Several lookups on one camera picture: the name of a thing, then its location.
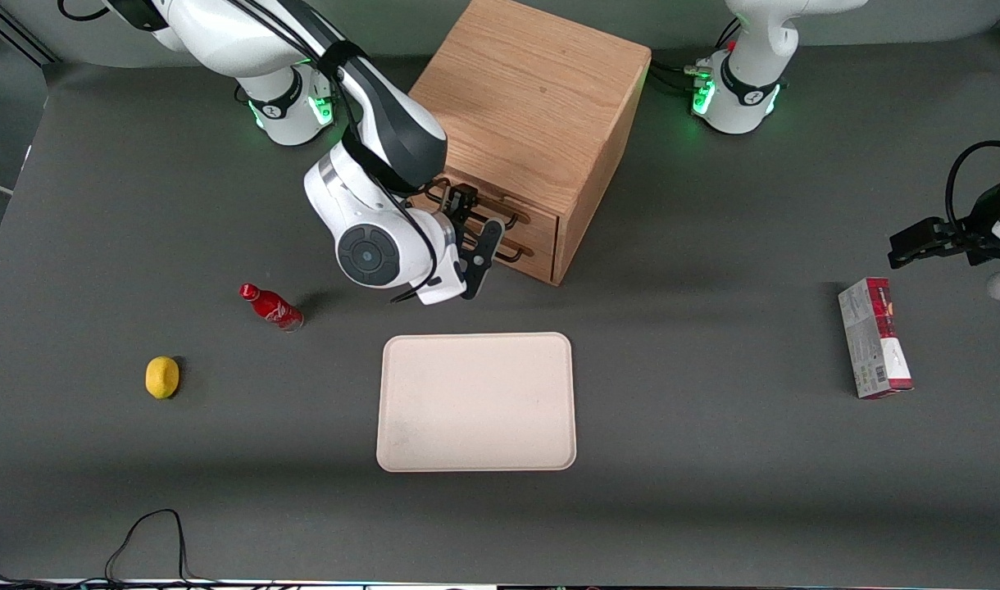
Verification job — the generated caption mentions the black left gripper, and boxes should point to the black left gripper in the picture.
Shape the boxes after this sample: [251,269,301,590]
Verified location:
[889,174,1000,270]

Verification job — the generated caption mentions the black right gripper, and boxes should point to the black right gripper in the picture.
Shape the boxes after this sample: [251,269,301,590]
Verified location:
[441,184,488,265]

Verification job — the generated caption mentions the wooden drawer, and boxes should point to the wooden drawer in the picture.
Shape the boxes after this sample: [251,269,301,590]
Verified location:
[408,160,561,253]
[488,234,560,287]

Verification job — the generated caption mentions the wooden drawer cabinet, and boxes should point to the wooden drawer cabinet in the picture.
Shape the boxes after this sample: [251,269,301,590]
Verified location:
[408,0,652,287]

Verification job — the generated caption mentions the red grey carton box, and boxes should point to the red grey carton box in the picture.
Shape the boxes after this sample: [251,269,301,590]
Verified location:
[838,277,915,400]

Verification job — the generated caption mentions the beige plastic tray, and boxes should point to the beige plastic tray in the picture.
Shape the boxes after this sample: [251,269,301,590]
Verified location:
[376,332,578,473]

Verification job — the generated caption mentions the red soda bottle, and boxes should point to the red soda bottle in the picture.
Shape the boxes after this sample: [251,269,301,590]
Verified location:
[239,283,305,332]

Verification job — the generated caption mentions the yellow lemon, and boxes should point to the yellow lemon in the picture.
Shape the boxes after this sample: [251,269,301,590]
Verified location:
[145,356,181,400]

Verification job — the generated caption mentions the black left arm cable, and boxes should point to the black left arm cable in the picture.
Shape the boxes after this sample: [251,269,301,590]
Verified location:
[945,141,1000,226]

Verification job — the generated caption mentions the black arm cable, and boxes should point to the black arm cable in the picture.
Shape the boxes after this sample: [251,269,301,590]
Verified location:
[945,141,1000,226]
[57,0,439,304]

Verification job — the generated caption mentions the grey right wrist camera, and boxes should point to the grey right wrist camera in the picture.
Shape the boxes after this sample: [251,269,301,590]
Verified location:
[459,218,506,301]

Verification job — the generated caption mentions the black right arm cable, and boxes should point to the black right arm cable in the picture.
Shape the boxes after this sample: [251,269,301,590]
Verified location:
[57,0,439,304]

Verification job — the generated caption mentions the black left base cables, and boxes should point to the black left base cables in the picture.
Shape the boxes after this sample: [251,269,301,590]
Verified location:
[646,16,743,98]

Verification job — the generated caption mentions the thin black table cable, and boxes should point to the thin black table cable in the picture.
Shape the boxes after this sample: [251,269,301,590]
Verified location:
[0,509,222,590]

